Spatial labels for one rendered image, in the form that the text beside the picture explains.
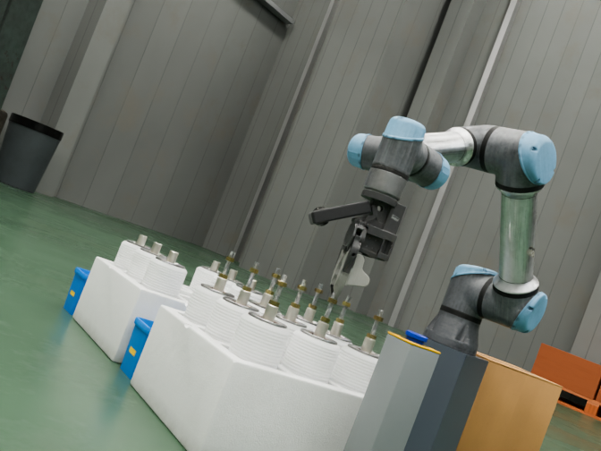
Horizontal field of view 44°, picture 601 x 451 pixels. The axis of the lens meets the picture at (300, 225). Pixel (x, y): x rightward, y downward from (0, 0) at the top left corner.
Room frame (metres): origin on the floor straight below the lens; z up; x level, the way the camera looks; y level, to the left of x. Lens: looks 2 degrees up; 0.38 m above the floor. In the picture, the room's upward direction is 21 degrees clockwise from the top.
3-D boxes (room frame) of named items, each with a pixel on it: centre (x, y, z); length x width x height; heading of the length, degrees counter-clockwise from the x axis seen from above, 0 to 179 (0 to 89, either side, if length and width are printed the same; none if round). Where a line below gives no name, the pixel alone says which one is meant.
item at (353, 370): (1.48, -0.21, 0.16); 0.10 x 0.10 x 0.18
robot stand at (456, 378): (2.05, -0.50, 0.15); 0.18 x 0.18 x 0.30; 54
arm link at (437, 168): (1.51, -0.18, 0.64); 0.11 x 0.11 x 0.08; 49
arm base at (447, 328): (2.05, -0.50, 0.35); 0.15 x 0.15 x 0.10
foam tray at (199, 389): (1.52, -0.05, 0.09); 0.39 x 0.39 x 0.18; 30
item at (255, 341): (1.36, -0.01, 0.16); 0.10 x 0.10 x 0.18
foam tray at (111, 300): (1.99, 0.23, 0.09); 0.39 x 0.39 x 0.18; 31
